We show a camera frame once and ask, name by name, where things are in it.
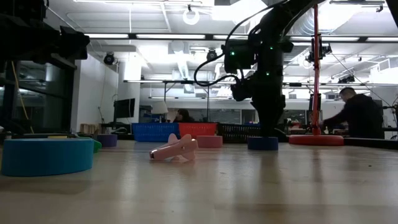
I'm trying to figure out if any blue plastic basket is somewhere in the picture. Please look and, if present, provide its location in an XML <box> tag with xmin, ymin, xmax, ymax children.
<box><xmin>131</xmin><ymin>122</ymin><xmax>180</xmax><ymax>143</ymax></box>

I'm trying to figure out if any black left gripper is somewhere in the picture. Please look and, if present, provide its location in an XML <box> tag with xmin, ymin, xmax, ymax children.
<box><xmin>37</xmin><ymin>21</ymin><xmax>91</xmax><ymax>60</ymax></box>

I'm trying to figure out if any black aluminium table frame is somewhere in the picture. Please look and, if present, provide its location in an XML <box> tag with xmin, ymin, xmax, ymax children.
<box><xmin>0</xmin><ymin>132</ymin><xmax>398</xmax><ymax>151</ymax></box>

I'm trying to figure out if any white lampshade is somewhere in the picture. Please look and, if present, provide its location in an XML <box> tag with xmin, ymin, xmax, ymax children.
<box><xmin>150</xmin><ymin>101</ymin><xmax>169</xmax><ymax>115</ymax></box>

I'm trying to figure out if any blue tape roll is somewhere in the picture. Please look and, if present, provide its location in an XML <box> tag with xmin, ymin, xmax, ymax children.
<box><xmin>1</xmin><ymin>138</ymin><xmax>95</xmax><ymax>177</ymax></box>

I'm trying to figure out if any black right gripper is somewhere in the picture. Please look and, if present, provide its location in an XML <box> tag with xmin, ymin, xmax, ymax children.
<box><xmin>230</xmin><ymin>74</ymin><xmax>286</xmax><ymax>138</ymax></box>

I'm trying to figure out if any wooden crate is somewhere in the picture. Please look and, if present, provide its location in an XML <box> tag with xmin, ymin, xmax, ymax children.
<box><xmin>80</xmin><ymin>123</ymin><xmax>102</xmax><ymax>135</ymax></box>

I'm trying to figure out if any red plastic basket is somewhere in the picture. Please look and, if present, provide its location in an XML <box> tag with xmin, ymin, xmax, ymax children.
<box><xmin>178</xmin><ymin>122</ymin><xmax>219</xmax><ymax>139</ymax></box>

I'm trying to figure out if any black wall monitor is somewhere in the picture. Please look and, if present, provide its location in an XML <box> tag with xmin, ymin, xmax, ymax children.
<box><xmin>113</xmin><ymin>98</ymin><xmax>136</xmax><ymax>119</ymax></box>

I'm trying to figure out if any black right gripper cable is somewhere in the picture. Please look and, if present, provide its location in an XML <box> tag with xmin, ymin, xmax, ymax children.
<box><xmin>193</xmin><ymin>0</ymin><xmax>290</xmax><ymax>88</ymax></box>

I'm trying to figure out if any purple tape roll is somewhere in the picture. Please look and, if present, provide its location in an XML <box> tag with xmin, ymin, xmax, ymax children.
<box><xmin>96</xmin><ymin>134</ymin><xmax>118</xmax><ymax>148</ymax></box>

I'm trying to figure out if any person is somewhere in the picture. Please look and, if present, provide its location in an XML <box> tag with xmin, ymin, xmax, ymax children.
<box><xmin>323</xmin><ymin>86</ymin><xmax>386</xmax><ymax>139</ymax></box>
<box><xmin>172</xmin><ymin>108</ymin><xmax>196</xmax><ymax>123</ymax></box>

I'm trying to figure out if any green stapler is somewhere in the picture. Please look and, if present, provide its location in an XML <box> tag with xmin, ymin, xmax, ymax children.
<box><xmin>76</xmin><ymin>135</ymin><xmax>103</xmax><ymax>154</ymax></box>

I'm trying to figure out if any black plastic basket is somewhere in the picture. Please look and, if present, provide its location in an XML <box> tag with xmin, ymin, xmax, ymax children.
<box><xmin>217</xmin><ymin>123</ymin><xmax>269</xmax><ymax>144</ymax></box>

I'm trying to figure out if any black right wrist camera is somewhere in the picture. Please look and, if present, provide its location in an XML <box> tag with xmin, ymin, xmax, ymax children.
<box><xmin>221</xmin><ymin>40</ymin><xmax>259</xmax><ymax>75</ymax></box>

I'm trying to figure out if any navy tape roll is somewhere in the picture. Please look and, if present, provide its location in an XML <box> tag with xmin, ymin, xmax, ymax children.
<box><xmin>247</xmin><ymin>136</ymin><xmax>279</xmax><ymax>151</ymax></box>

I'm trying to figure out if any white ring light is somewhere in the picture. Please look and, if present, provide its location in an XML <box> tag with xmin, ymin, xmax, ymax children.
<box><xmin>182</xmin><ymin>6</ymin><xmax>200</xmax><ymax>26</ymax></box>

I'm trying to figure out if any red desk lamp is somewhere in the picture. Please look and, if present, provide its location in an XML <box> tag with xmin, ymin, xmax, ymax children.
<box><xmin>288</xmin><ymin>0</ymin><xmax>345</xmax><ymax>147</ymax></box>

